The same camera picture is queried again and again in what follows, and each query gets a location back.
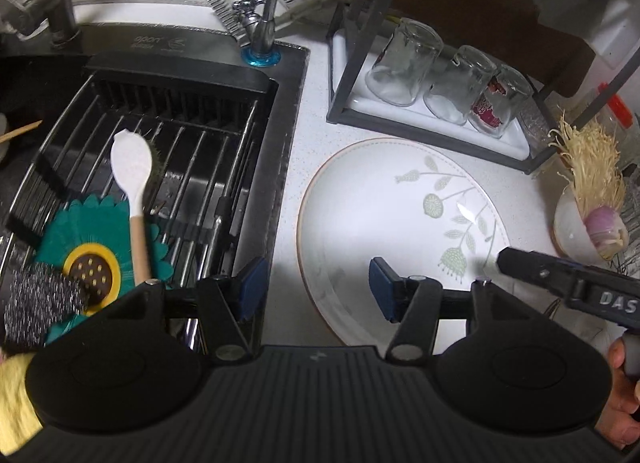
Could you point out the red-capped oil bottle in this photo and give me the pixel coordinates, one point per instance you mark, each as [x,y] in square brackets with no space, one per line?
[620,113]

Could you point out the clear drinking glass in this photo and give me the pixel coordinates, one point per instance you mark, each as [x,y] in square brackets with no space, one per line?
[402,63]
[460,88]

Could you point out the chrome faucet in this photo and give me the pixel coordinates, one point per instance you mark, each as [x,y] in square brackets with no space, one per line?
[265,18]

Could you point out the red-print drinking glass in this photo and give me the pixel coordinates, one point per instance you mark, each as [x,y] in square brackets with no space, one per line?
[497,103]

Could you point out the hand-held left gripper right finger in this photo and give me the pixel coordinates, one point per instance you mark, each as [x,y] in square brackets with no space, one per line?
[382,288]

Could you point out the yellow cloth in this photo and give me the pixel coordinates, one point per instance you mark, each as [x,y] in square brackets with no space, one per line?
[15,403]

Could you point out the small white bowl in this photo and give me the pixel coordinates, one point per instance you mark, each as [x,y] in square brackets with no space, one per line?
[570,228]

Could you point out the white drip tray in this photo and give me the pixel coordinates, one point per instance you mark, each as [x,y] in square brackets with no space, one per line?
[505,143]

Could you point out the black sink dish rack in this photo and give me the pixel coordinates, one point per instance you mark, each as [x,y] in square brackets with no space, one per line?
[200,108]

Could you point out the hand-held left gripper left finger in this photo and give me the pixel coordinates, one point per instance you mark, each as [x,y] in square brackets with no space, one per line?
[252,288]

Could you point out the grey metal rack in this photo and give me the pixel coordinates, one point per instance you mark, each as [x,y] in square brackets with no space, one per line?
[345,73]

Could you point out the wooden chopstick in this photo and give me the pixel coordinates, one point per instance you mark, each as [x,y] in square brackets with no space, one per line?
[20,132]

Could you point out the white leaf-print plate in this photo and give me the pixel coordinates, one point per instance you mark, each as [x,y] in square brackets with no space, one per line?
[370,213]

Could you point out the person's right hand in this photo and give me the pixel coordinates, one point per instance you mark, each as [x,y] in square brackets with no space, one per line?
[625,408]

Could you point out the black sparkly scrubbing sponge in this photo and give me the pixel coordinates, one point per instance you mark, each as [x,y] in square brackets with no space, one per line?
[40,300]

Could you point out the teal flower-shaped mat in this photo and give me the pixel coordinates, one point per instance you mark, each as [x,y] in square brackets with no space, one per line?
[85,228]

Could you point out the purple onion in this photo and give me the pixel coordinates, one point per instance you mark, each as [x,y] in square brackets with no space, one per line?
[606,228]

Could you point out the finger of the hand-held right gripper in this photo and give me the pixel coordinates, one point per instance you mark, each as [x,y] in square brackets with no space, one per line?
[530,265]

